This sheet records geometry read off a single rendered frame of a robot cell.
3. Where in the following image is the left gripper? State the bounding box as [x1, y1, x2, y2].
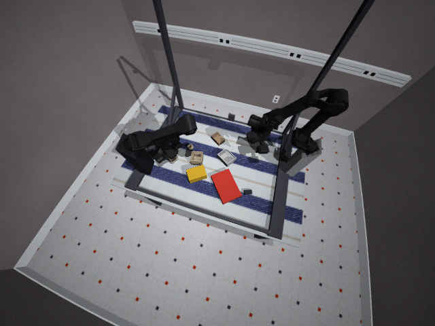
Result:
[251, 127, 270, 154]

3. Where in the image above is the yellow block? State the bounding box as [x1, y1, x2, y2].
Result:
[186, 165, 207, 183]

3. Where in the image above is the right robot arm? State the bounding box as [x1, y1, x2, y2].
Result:
[120, 113, 197, 160]

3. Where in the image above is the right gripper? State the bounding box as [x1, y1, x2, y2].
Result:
[154, 141, 182, 164]

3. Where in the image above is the red flat rectangular slab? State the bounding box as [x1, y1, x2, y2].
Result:
[211, 169, 242, 204]

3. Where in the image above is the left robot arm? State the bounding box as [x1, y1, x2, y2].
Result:
[247, 88, 349, 155]

